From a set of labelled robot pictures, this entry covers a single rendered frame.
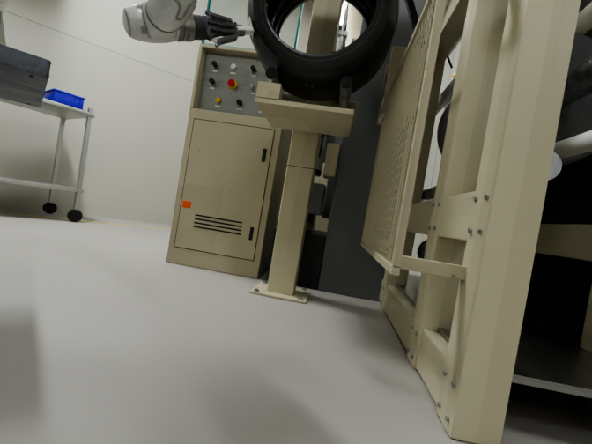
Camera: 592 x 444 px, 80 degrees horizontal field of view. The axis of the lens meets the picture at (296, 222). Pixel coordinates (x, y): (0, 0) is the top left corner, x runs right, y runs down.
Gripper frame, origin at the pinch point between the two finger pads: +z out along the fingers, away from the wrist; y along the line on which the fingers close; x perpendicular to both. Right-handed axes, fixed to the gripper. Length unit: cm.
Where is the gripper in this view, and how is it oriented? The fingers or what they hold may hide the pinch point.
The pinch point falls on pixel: (243, 30)
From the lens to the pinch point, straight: 147.6
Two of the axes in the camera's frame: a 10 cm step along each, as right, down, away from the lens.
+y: 3.5, 9.4, -0.3
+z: 7.6, -2.6, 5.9
